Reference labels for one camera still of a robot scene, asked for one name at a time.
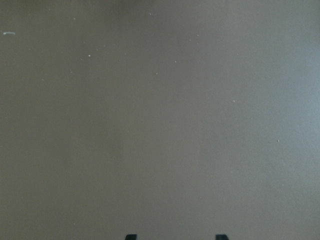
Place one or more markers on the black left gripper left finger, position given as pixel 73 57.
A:
pixel 131 237

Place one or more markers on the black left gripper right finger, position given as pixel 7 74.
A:
pixel 221 237

